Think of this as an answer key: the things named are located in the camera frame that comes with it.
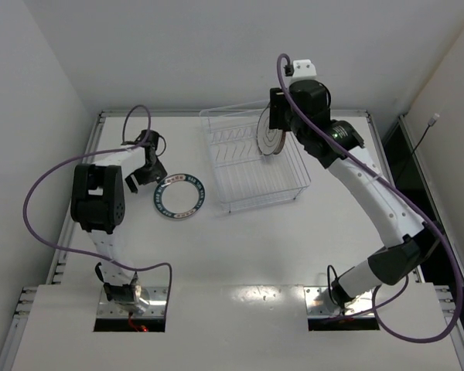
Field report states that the orange sunburst plate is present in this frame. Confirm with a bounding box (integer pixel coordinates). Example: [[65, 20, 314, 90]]
[[256, 106, 286, 156]]

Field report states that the dark blue rimmed plate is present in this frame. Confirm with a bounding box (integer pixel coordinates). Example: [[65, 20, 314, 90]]
[[153, 173, 206, 220]]

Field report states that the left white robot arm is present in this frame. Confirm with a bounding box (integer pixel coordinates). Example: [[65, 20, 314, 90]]
[[70, 130, 167, 315]]

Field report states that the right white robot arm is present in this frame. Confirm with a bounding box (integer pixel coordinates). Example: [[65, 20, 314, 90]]
[[269, 80, 437, 307]]

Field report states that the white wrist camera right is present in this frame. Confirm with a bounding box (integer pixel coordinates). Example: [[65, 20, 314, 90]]
[[284, 60, 318, 82]]

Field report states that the clear wire dish rack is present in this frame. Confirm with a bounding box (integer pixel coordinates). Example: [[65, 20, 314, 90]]
[[199, 100, 311, 214]]

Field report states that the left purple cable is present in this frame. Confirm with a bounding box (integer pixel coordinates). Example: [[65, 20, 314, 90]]
[[22, 104, 173, 306]]

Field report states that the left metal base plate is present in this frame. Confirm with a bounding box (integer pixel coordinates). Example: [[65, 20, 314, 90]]
[[96, 287, 168, 319]]

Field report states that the metal base plate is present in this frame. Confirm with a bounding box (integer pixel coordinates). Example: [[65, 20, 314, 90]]
[[96, 287, 168, 319], [303, 286, 374, 320]]

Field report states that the black cable with white plug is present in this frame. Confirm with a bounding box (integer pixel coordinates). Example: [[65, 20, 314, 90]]
[[412, 113, 440, 155]]

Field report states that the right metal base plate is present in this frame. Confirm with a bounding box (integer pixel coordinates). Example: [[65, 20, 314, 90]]
[[303, 286, 374, 320]]

